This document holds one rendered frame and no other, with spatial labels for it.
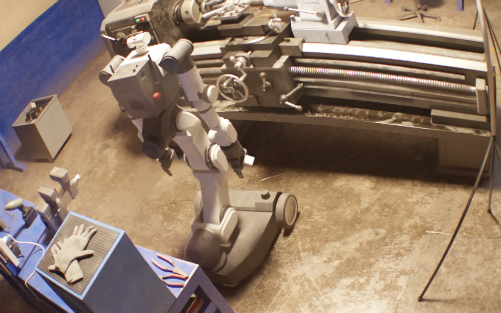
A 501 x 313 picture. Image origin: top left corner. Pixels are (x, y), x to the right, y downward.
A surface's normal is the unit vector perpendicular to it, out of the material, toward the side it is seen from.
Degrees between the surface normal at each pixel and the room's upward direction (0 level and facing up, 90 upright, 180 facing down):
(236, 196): 0
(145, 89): 89
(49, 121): 90
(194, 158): 86
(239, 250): 0
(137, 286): 90
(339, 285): 0
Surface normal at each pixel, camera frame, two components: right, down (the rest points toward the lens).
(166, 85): 0.93, 0.15
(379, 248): -0.32, -0.73
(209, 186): -0.47, 0.22
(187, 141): -0.29, 0.80
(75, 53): 0.84, 0.08
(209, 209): -0.47, -0.02
